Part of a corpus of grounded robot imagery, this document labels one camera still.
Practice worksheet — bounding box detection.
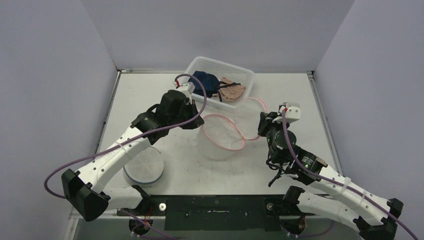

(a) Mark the navy blue bra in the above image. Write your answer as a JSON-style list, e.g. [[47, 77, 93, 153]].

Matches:
[[188, 71, 241, 102]]

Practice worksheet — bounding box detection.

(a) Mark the pink-trimmed mesh laundry bag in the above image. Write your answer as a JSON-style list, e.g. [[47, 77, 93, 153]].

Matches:
[[196, 97, 267, 161]]

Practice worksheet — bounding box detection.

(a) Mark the beige bra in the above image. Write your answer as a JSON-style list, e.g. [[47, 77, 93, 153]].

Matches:
[[212, 77, 246, 102]]

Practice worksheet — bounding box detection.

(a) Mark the blue-trimmed mesh laundry bag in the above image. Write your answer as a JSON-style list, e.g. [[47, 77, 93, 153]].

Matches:
[[123, 146, 165, 186]]

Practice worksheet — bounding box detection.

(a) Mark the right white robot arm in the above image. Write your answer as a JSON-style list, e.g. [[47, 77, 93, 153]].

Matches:
[[258, 109, 403, 240]]

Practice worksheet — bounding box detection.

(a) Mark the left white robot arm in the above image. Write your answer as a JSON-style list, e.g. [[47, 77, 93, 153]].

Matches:
[[61, 86, 204, 222]]

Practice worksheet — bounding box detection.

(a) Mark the white perforated plastic basket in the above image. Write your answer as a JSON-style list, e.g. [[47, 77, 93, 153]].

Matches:
[[185, 56, 256, 113]]

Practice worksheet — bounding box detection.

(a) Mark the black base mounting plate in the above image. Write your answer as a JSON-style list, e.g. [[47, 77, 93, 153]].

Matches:
[[128, 194, 305, 231]]

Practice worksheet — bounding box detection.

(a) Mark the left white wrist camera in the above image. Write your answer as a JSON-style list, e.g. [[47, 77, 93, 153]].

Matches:
[[176, 82, 196, 102]]

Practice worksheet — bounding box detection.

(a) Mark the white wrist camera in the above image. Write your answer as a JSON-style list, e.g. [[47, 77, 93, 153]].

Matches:
[[278, 102, 301, 124], [176, 82, 196, 102]]

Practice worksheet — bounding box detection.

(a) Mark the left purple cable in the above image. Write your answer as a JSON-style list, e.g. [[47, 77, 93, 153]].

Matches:
[[43, 73, 208, 200]]

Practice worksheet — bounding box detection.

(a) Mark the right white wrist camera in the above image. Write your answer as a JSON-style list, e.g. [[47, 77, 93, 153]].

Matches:
[[278, 102, 301, 124]]

